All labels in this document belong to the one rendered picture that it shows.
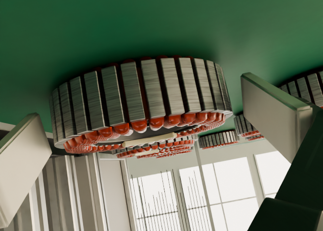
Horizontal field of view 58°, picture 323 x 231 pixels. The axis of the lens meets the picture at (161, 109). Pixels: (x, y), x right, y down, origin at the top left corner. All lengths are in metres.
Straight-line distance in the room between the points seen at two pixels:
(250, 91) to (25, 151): 0.13
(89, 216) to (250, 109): 0.34
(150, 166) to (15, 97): 6.46
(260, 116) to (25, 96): 0.14
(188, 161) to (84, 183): 6.16
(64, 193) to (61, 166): 0.03
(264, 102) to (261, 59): 0.05
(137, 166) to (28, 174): 6.50
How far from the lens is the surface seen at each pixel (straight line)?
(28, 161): 0.17
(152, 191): 6.65
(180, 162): 6.59
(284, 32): 0.17
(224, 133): 0.77
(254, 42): 0.17
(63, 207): 0.42
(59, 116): 0.16
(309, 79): 0.28
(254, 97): 0.17
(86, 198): 0.47
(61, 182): 0.41
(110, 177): 0.61
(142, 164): 6.65
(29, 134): 0.18
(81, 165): 0.47
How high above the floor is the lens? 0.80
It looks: 10 degrees down
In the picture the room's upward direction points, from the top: 169 degrees clockwise
